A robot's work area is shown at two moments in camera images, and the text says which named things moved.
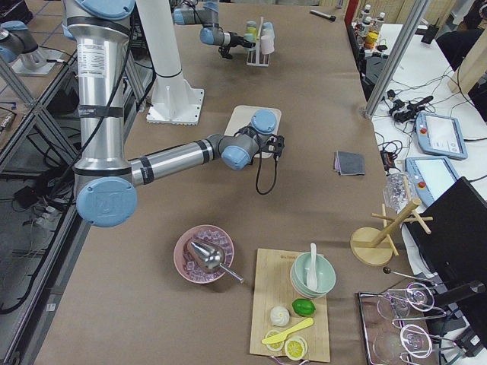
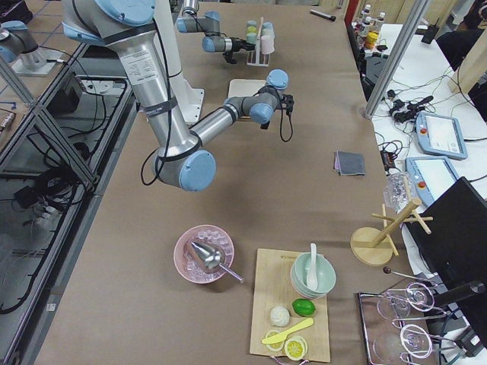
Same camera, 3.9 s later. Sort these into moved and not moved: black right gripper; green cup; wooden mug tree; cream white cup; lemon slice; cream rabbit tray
Moved: black right gripper; cream rabbit tray
Not moved: green cup; wooden mug tree; lemon slice; cream white cup
